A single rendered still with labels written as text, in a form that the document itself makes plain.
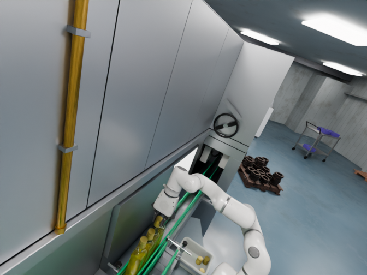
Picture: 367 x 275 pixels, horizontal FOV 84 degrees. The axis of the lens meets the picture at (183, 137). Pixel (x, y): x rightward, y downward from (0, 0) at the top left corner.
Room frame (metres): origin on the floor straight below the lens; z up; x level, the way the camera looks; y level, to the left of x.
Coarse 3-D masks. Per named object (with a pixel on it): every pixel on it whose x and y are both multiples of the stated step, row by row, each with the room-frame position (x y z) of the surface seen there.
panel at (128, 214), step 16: (176, 160) 1.12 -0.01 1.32; (192, 160) 1.46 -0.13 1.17; (160, 176) 0.92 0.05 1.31; (144, 192) 0.79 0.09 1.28; (160, 192) 0.99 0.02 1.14; (128, 208) 0.69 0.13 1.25; (144, 208) 0.85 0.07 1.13; (112, 224) 0.63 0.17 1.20; (128, 224) 0.73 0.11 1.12; (112, 240) 0.62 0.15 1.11
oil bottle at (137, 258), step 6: (132, 252) 0.63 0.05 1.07; (138, 252) 0.62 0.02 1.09; (144, 252) 0.64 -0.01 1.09; (132, 258) 0.62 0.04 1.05; (138, 258) 0.61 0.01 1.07; (144, 258) 0.64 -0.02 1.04; (132, 264) 0.61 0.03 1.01; (138, 264) 0.61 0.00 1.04; (126, 270) 0.62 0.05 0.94; (132, 270) 0.61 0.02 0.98; (138, 270) 0.62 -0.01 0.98
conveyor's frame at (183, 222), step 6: (216, 174) 1.89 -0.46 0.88; (198, 198) 1.41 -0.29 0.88; (192, 210) 1.26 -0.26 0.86; (186, 216) 1.16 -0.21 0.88; (186, 222) 1.22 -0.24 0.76; (180, 228) 1.07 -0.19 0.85; (174, 234) 0.97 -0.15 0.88; (168, 240) 0.91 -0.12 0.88; (168, 246) 0.91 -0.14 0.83; (174, 264) 0.78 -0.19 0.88; (168, 270) 0.73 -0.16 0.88
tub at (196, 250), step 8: (184, 240) 0.99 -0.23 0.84; (192, 240) 1.01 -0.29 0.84; (192, 248) 0.99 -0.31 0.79; (200, 248) 0.98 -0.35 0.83; (184, 256) 0.93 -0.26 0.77; (192, 256) 0.95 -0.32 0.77; (208, 256) 0.96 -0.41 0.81; (192, 264) 0.90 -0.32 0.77; (200, 264) 0.92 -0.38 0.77; (208, 264) 0.89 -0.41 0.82; (200, 272) 0.81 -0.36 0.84
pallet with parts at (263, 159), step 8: (248, 160) 3.84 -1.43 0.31; (256, 160) 3.94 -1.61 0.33; (264, 160) 3.90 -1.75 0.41; (240, 168) 3.83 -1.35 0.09; (248, 168) 3.69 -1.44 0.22; (256, 168) 3.85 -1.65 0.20; (264, 168) 3.95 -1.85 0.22; (240, 176) 3.65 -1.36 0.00; (248, 176) 3.52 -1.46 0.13; (256, 176) 3.40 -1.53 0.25; (264, 176) 3.59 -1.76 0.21; (272, 176) 3.58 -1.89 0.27; (280, 176) 3.49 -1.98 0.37; (248, 184) 3.38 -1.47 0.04; (256, 184) 3.41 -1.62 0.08; (264, 184) 3.42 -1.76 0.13; (272, 184) 3.51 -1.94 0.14
